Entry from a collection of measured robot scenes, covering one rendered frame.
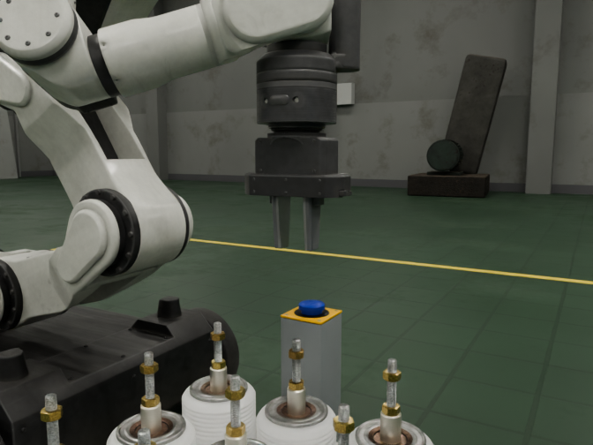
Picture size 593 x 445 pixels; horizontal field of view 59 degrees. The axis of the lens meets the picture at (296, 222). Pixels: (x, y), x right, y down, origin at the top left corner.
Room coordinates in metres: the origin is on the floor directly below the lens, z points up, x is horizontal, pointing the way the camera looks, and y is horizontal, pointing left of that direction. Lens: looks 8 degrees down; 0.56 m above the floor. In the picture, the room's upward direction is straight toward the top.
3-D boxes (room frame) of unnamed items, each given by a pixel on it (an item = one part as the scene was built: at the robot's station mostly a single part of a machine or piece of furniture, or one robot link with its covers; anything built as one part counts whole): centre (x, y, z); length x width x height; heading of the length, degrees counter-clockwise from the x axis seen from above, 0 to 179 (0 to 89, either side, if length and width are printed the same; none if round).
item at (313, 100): (0.59, 0.00, 0.57); 0.13 x 0.10 x 0.12; 65
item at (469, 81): (6.92, -2.04, 0.91); 1.09 x 1.09 x 1.82; 60
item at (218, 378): (0.65, 0.10, 0.26); 0.02 x 0.02 x 0.03
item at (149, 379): (0.55, 0.16, 0.30); 0.01 x 0.01 x 0.08
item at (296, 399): (0.59, 0.00, 0.26); 0.02 x 0.02 x 0.03
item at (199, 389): (0.65, 0.10, 0.25); 0.08 x 0.08 x 0.01
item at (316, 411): (0.59, 0.00, 0.25); 0.08 x 0.08 x 0.01
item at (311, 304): (0.78, -0.02, 0.32); 0.04 x 0.04 x 0.02
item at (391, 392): (0.53, -0.10, 0.30); 0.01 x 0.01 x 0.08
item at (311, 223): (0.58, -0.02, 0.48); 0.03 x 0.02 x 0.06; 155
